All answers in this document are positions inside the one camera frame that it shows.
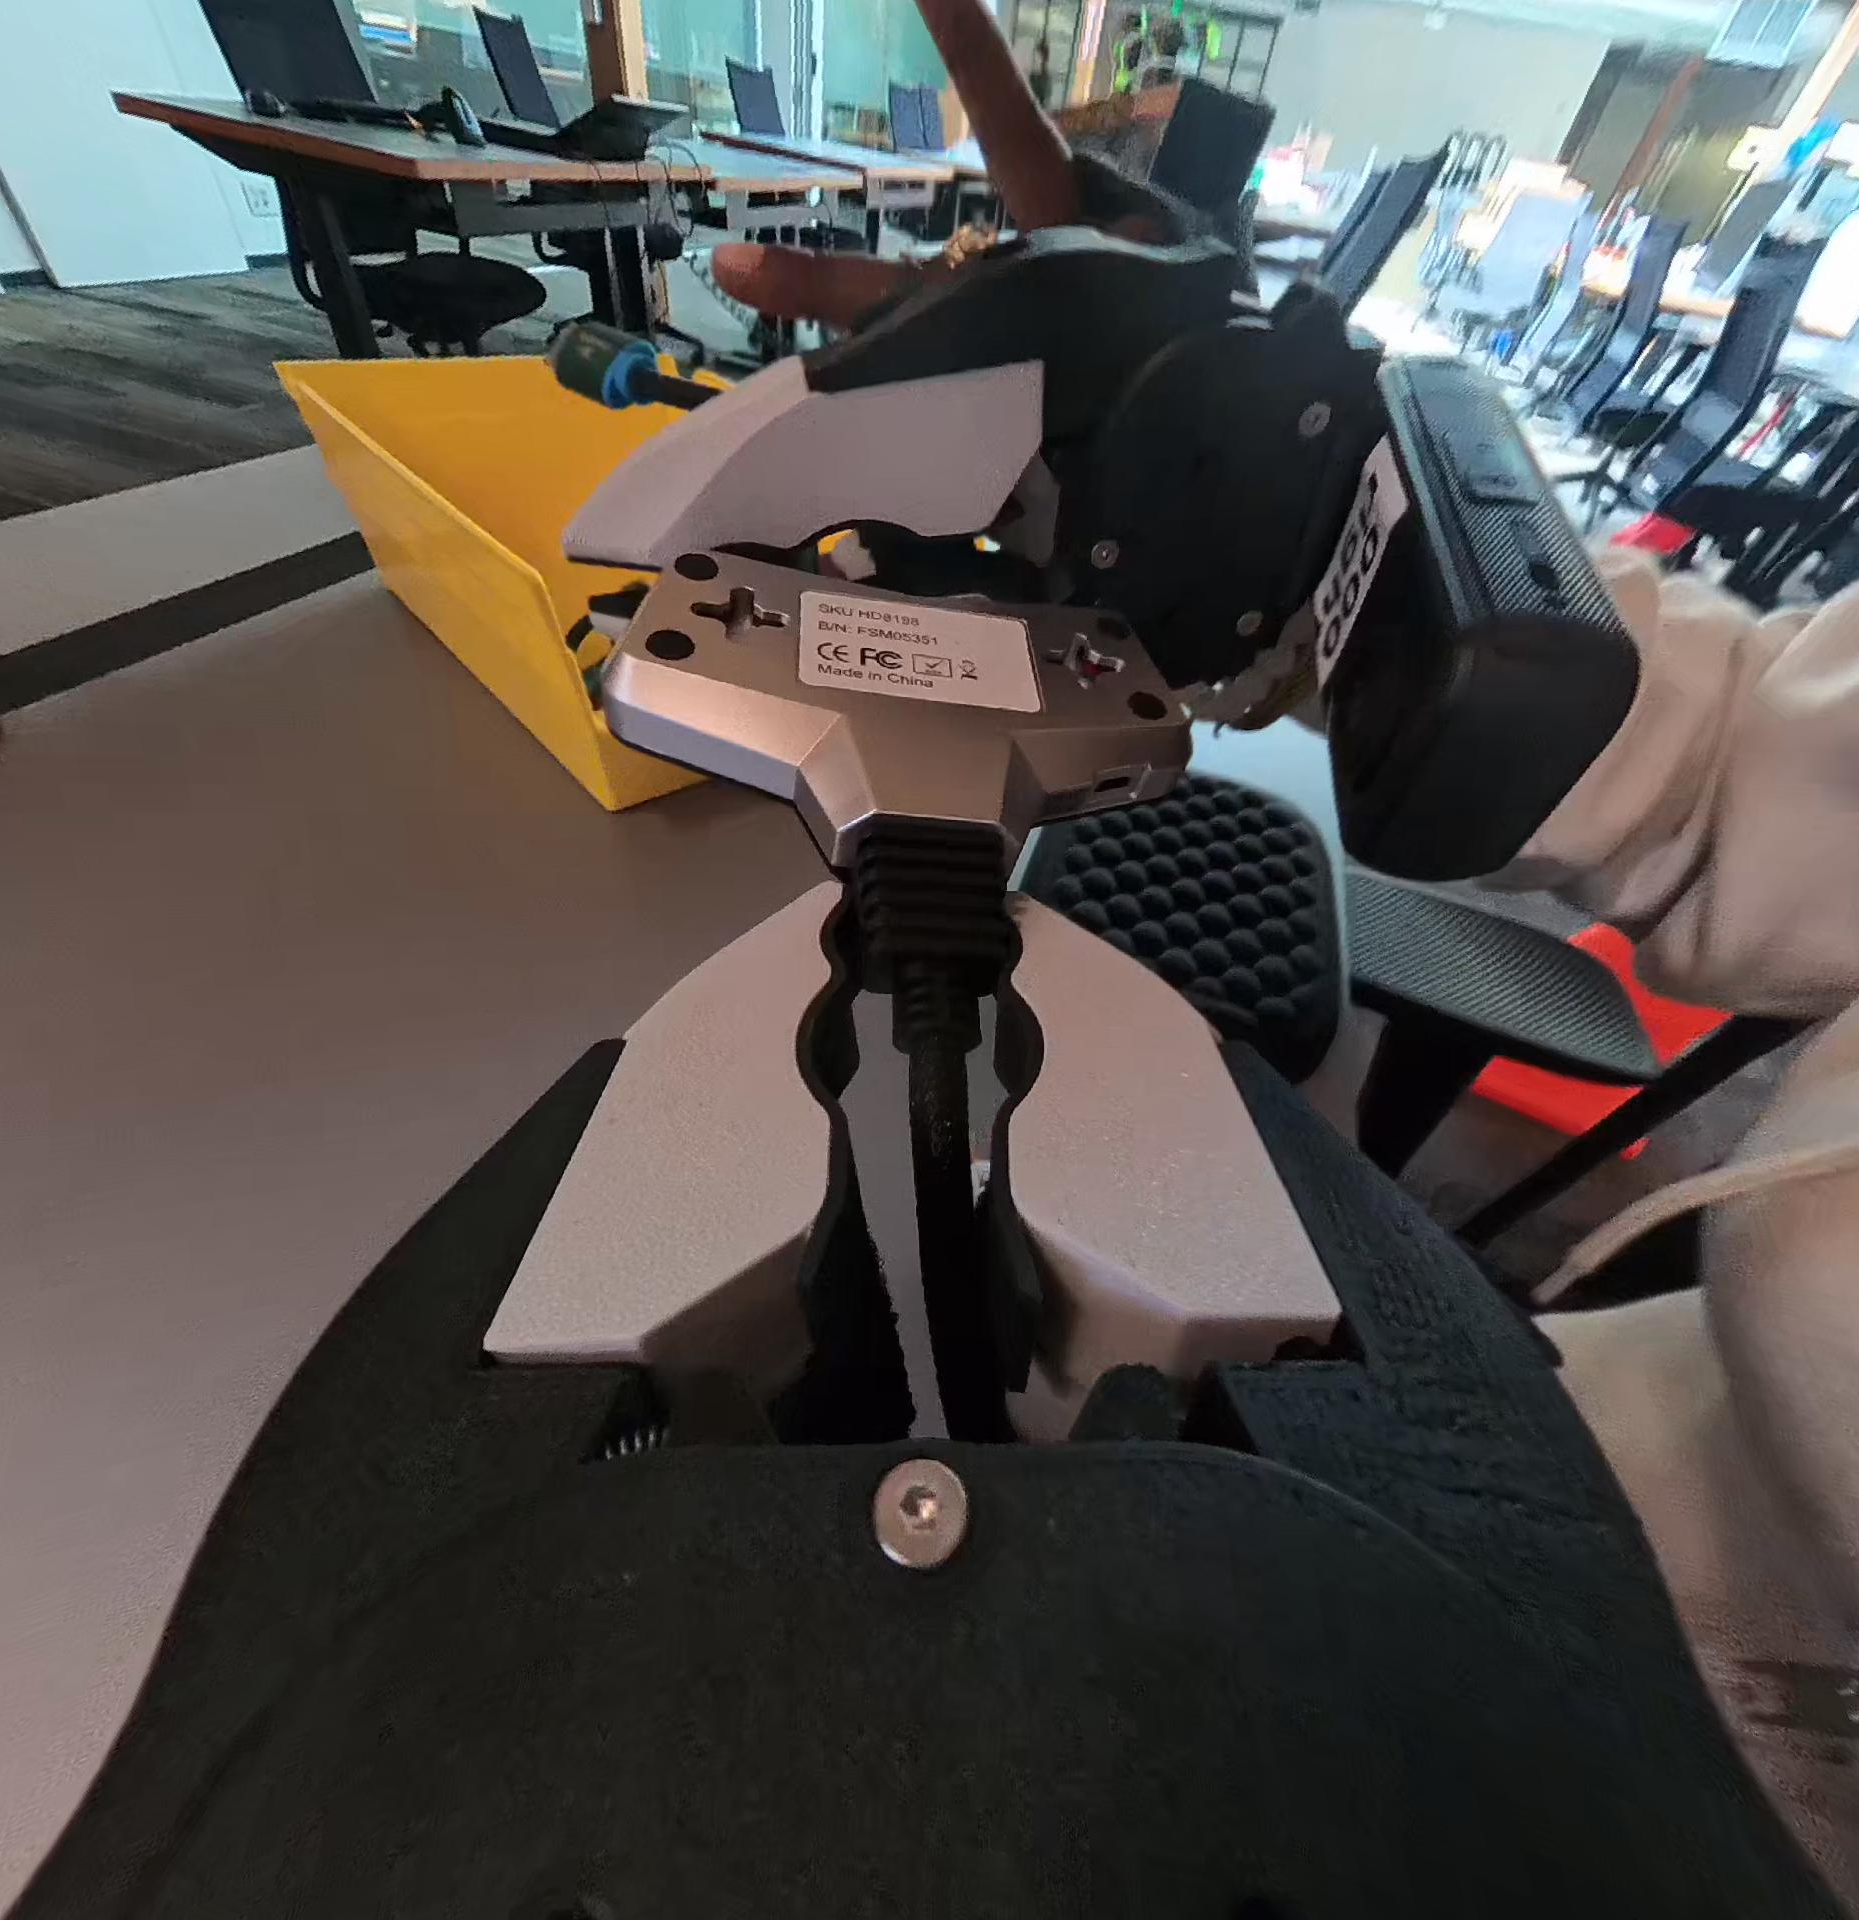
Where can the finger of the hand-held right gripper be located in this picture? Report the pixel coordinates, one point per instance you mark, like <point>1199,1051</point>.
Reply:
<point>809,464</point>

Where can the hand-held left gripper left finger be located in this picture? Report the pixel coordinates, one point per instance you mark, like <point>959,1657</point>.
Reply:
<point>661,1186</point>

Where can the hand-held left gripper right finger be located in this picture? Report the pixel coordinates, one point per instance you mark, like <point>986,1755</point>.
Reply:
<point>1170,1186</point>

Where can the silver video switch hub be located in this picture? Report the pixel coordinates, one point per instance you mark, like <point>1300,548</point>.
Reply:
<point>720,643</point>

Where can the yellow plastic bin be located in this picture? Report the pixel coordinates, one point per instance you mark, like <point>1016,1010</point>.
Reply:
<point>450,570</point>

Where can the person's right forearm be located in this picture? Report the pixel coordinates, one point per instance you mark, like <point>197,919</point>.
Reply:
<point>1740,778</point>

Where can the grey desk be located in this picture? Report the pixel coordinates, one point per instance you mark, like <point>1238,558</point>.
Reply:
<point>269,975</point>

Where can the black desk phone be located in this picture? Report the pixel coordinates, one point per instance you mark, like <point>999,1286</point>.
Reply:
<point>457,119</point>

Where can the wooden office desk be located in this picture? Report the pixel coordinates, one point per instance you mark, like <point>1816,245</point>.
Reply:
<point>345,142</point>

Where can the person's right hand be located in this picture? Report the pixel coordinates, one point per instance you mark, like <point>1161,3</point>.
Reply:
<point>1003,119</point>

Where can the black wrist rest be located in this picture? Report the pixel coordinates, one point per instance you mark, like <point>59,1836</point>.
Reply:
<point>1184,901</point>

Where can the red plastic basket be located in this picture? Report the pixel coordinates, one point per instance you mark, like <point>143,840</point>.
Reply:
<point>1543,1096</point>

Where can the black mesh office chair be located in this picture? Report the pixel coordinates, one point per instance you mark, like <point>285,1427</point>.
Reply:
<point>1500,961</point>

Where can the black laptop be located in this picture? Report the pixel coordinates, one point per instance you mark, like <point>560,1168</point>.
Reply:
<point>516,67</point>

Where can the row of black chairs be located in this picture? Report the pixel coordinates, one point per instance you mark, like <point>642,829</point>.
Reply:
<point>1753,345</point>

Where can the person's white hoodie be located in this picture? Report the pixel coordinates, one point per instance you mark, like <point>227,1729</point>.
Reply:
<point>1769,1424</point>

